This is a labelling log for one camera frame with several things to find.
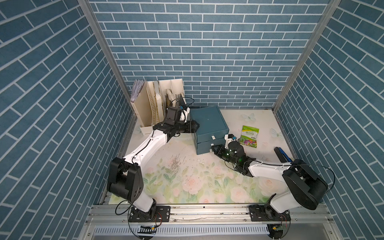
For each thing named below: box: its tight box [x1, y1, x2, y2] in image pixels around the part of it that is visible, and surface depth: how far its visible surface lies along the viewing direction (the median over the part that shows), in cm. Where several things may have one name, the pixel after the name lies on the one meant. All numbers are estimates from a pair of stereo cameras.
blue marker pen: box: [278, 147, 293, 163], surface depth 95 cm
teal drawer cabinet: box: [190, 105, 230, 155], surface depth 86 cm
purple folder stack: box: [130, 79, 147, 103], surface depth 93 cm
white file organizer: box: [130, 78, 187, 136], surface depth 104 cm
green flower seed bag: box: [239, 125, 260, 149], surface depth 107 cm
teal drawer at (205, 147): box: [196, 138, 226, 155], surface depth 89 cm
